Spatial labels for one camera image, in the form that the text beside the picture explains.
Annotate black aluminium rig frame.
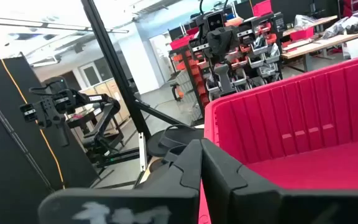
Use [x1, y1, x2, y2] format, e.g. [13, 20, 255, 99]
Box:
[81, 0, 198, 189]

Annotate black divider panel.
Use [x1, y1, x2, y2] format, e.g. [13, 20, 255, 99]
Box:
[0, 52, 101, 224]

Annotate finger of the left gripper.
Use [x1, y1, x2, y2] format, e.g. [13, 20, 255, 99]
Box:
[225, 63, 239, 96]
[213, 63, 226, 96]

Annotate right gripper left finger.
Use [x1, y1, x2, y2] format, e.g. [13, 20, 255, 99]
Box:
[37, 139, 203, 224]

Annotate yellow cord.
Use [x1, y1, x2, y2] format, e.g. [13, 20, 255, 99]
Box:
[0, 58, 65, 190]

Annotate wooden workbench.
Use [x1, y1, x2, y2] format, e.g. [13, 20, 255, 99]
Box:
[280, 26, 358, 74]
[283, 14, 338, 37]

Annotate black rubber flip-flop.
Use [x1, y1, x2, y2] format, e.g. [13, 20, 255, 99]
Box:
[147, 124, 205, 158]
[149, 144, 188, 174]

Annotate silver metal bracket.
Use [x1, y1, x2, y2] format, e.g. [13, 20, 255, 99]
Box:
[137, 132, 149, 172]

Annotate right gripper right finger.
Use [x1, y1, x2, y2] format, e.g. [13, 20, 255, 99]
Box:
[200, 139, 358, 224]

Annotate red plastic bin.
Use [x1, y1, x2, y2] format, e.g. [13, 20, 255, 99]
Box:
[197, 51, 358, 224]

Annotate wooden cabinets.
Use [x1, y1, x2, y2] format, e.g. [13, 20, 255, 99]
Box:
[79, 77, 132, 125]

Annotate rack of storage bins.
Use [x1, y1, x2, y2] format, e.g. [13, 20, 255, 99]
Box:
[168, 0, 287, 121]

